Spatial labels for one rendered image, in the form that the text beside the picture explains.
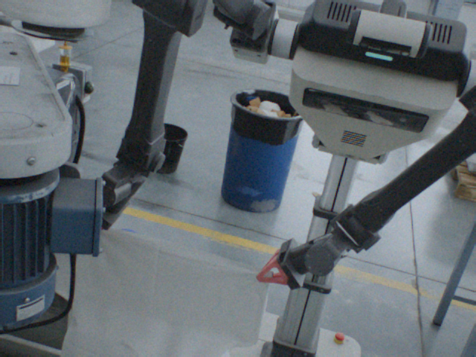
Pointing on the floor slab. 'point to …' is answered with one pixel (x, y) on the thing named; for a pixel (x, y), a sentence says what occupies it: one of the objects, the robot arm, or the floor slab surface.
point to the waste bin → (259, 152)
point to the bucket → (172, 147)
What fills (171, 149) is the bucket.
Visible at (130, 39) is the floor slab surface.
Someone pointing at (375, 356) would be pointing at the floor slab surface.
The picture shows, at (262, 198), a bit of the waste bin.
